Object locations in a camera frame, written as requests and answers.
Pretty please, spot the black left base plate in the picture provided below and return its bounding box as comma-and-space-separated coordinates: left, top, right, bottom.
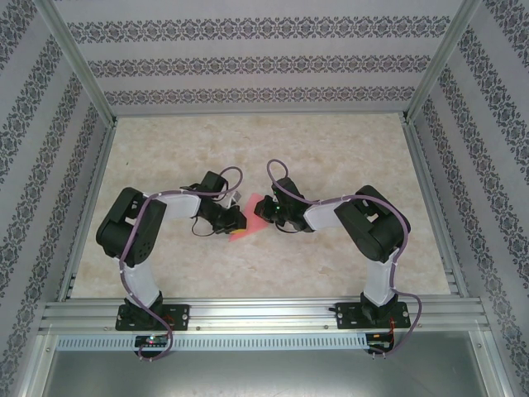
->
115, 304, 191, 332

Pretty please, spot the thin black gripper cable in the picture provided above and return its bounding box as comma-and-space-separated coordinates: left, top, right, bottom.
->
189, 216, 217, 237
274, 220, 303, 235

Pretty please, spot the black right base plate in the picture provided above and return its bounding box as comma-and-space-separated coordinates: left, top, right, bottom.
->
335, 301, 412, 331

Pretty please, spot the aluminium frame post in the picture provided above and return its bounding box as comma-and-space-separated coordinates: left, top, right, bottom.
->
36, 0, 117, 125
401, 0, 484, 125

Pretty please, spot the aluminium side rail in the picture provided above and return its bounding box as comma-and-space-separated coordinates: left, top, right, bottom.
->
57, 117, 120, 303
401, 117, 471, 299

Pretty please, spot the aluminium mounting rail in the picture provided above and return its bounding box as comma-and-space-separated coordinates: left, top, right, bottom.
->
39, 298, 487, 332

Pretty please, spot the left circuit board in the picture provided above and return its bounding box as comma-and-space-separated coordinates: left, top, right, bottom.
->
135, 335, 169, 348

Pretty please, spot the pink cloth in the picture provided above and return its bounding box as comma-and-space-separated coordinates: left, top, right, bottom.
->
229, 194, 270, 243

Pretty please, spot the thin black right gripper cable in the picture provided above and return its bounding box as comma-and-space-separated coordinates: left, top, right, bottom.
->
274, 220, 303, 235

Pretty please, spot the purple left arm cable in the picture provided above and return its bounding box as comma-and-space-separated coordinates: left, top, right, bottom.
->
117, 165, 244, 361

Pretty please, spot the slotted grey cable duct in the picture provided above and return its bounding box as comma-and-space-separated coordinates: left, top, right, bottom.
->
55, 333, 369, 351

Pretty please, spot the thin black left gripper cable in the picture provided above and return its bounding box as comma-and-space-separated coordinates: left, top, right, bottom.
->
189, 216, 217, 237

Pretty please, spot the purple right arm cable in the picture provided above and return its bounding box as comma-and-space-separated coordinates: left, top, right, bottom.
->
266, 158, 423, 360

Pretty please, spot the aluminium frame strut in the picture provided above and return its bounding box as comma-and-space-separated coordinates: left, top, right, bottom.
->
470, 330, 512, 397
17, 333, 57, 397

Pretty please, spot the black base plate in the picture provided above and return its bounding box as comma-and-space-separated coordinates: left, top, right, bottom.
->
115, 304, 191, 332
335, 301, 412, 331

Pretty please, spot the grey metal shelf sheet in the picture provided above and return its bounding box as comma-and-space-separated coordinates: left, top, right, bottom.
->
39, 349, 488, 397

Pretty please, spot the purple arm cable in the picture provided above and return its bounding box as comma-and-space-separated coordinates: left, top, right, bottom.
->
117, 165, 244, 361
266, 158, 423, 360

